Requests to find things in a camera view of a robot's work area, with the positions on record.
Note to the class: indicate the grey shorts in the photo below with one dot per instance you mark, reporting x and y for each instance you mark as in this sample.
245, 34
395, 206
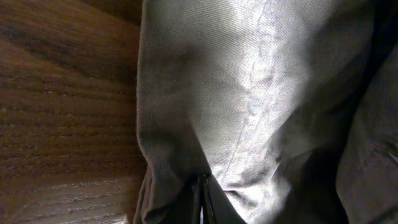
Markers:
290, 105

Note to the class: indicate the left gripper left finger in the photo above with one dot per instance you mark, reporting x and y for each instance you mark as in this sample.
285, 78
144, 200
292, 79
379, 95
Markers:
187, 207

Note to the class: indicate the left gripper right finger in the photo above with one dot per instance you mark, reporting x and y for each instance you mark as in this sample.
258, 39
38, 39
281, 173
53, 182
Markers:
216, 207

